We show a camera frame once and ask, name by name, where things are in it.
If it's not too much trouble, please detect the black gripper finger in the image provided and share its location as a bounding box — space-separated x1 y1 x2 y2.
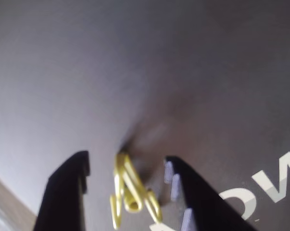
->
33 151 90 231
164 155 258 231

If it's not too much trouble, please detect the yellow wire clip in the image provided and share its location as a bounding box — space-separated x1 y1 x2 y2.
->
110 152 164 229

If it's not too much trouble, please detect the grey mat with WOWROBO print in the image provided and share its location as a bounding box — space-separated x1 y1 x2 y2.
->
0 0 290 231

